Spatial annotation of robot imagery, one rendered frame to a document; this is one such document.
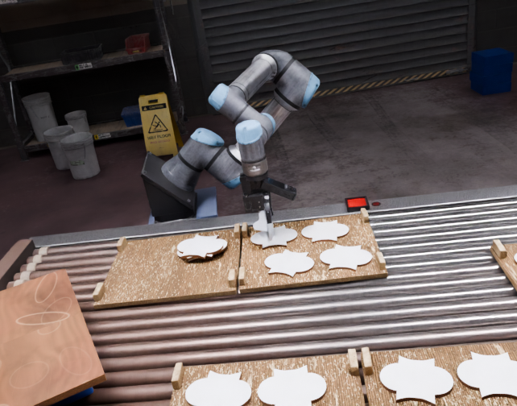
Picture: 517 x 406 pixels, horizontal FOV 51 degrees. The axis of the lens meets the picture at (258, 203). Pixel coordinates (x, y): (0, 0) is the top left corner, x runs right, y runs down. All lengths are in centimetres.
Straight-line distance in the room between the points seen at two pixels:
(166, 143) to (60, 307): 387
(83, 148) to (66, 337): 394
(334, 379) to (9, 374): 70
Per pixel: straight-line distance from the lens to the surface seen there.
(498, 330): 138
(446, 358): 127
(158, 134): 522
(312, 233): 170
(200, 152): 204
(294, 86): 194
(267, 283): 151
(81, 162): 523
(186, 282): 158
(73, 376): 123
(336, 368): 124
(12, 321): 148
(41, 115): 619
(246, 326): 141
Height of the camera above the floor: 180
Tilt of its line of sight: 26 degrees down
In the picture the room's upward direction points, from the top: 9 degrees counter-clockwise
